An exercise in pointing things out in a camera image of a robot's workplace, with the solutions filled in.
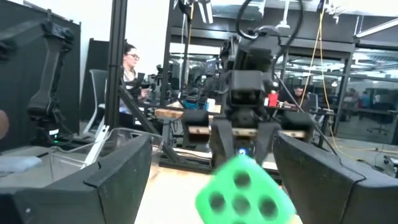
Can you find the red cup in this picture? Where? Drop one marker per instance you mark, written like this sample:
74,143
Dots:
273,100

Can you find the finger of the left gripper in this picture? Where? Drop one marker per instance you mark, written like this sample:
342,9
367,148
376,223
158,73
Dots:
267,143
222,143

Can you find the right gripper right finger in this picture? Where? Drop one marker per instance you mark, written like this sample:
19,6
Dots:
335,199

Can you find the green foam die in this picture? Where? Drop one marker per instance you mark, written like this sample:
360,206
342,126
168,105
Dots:
224,183

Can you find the wooden background table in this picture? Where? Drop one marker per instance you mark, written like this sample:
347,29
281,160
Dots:
168,113

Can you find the white cup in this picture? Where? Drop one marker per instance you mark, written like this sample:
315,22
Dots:
211,105

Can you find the large clear plastic bin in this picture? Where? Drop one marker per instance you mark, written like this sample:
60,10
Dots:
68,158

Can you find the person's hand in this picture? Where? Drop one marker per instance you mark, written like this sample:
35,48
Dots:
3,124

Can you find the person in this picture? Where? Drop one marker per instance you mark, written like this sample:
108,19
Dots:
298,93
130,59

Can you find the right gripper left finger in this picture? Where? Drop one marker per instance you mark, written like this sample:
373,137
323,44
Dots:
93,199

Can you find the white perforated strip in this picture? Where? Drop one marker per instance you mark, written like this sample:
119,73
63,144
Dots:
96,146

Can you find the grey office chair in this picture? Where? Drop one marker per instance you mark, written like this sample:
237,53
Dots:
98,84

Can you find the blue bowl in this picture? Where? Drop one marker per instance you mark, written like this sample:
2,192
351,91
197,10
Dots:
194,105

